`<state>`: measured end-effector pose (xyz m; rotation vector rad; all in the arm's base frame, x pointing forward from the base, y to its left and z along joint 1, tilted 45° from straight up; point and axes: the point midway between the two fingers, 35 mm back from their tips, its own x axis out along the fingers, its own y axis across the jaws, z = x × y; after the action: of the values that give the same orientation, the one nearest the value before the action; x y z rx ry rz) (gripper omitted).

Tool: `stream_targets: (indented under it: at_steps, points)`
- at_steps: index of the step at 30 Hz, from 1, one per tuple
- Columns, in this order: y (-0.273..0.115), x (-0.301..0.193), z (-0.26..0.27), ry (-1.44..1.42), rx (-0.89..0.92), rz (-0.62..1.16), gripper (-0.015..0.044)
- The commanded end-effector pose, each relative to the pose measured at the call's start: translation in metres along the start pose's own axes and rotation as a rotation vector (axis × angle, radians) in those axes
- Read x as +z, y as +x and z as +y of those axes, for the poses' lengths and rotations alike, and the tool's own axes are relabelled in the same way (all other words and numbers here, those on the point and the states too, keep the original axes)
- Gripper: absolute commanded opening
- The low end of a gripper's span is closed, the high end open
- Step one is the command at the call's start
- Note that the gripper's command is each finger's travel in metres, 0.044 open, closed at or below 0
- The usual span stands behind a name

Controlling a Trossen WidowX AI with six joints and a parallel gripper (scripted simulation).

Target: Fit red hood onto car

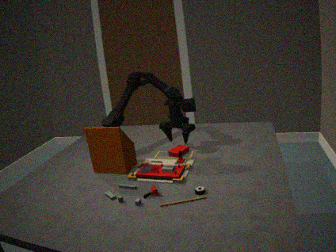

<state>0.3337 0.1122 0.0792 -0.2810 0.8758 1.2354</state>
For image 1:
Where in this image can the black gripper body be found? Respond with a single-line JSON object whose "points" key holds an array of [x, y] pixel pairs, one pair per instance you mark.
{"points": [[176, 122]]}

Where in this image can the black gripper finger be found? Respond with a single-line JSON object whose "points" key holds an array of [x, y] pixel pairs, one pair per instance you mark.
{"points": [[168, 133], [185, 136]]}

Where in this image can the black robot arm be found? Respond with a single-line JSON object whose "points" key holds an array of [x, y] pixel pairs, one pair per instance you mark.
{"points": [[116, 117]]}

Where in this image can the black toy wheel with grey hub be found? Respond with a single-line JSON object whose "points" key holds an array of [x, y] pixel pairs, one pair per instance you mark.
{"points": [[199, 190]]}

